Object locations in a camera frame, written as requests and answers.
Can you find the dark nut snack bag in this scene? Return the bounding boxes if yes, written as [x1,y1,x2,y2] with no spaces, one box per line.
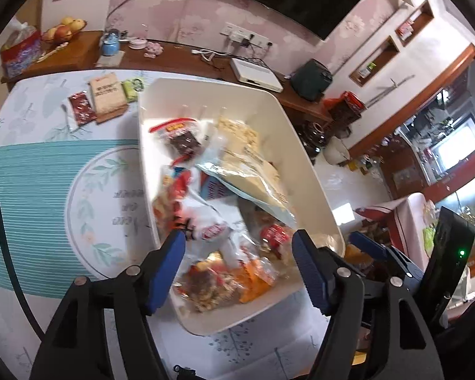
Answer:
[174,251,267,313]

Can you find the red white Cookies packet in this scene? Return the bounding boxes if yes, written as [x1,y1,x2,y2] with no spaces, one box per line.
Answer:
[259,223,293,260]

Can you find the clear pack orange puffs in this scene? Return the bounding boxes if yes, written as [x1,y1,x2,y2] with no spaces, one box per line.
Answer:
[234,258,279,304]

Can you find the red white candy bag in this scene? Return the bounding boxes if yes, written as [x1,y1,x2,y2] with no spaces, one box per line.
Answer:
[152,167,231,252]

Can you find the red blue biscuit packet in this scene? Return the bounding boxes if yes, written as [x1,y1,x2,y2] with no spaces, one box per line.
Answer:
[199,173,235,201]

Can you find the large beige cracker bag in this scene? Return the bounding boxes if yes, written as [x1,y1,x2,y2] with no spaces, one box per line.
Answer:
[196,146,297,228]

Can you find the dark red jujube packet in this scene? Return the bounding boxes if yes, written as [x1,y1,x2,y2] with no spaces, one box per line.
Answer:
[149,117,202,166]

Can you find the pale rice cracker block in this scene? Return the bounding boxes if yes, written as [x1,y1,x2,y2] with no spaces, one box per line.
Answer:
[217,117,260,154]

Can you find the red patterned snack packet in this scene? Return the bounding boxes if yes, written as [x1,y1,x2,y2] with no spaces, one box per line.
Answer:
[68,91,97,126]

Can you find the beige soda cracker packet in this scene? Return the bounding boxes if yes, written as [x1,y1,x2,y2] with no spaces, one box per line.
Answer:
[89,72,129,124]

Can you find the green small snack packet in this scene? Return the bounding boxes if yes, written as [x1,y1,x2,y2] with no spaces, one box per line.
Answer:
[122,77,145,103]

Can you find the patterned tablecloth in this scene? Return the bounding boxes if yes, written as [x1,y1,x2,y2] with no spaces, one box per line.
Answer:
[0,71,338,379]

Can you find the white bucket on floor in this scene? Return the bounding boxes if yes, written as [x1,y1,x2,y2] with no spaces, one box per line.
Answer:
[322,136,350,166]

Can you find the white plastic storage bin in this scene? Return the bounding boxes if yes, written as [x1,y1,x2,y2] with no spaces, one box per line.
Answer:
[136,77,347,337]

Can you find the teal striped placemat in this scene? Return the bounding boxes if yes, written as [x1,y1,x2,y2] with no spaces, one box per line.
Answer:
[0,140,155,299]

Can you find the dark green appliance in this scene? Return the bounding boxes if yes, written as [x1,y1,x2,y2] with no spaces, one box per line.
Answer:
[290,58,333,102]

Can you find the white set-top box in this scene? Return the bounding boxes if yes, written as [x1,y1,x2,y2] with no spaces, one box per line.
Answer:
[230,58,283,93]

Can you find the pink toy figurine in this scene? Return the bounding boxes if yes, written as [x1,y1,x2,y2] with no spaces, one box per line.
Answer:
[144,41,164,59]

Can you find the pink round jar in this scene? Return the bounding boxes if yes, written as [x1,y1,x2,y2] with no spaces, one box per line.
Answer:
[129,38,148,50]

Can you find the wooden TV cabinet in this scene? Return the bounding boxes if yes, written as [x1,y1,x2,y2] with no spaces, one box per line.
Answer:
[1,31,332,124]

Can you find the blue kettle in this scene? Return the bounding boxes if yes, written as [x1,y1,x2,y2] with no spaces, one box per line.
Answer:
[100,28,120,57]

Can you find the fruit bowl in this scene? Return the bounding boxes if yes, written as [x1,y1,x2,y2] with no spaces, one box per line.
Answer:
[41,16,87,44]

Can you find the red bag of bread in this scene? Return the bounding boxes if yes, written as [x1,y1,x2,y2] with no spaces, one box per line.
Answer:
[0,18,42,78]

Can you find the wall power strip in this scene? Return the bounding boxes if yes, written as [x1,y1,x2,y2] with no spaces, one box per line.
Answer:
[220,22,273,49]

